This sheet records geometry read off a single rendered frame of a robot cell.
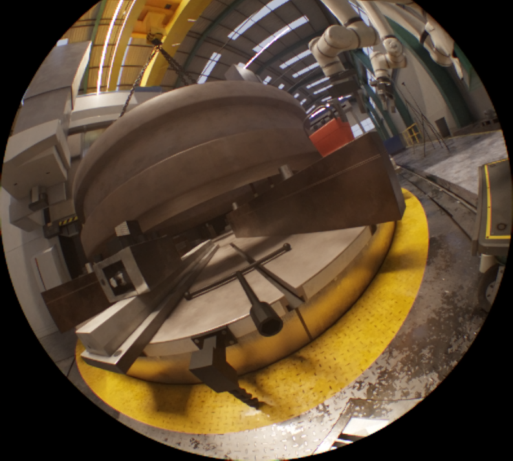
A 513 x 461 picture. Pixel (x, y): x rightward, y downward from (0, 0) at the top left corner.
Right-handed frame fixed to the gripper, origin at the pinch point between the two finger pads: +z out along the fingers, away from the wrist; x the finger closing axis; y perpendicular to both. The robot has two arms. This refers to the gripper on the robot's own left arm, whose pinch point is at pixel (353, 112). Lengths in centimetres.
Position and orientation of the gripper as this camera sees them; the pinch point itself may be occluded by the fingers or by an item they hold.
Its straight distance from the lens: 75.1
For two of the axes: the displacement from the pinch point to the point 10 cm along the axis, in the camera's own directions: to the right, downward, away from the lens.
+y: -2.0, -3.3, 9.2
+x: -8.6, 5.2, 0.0
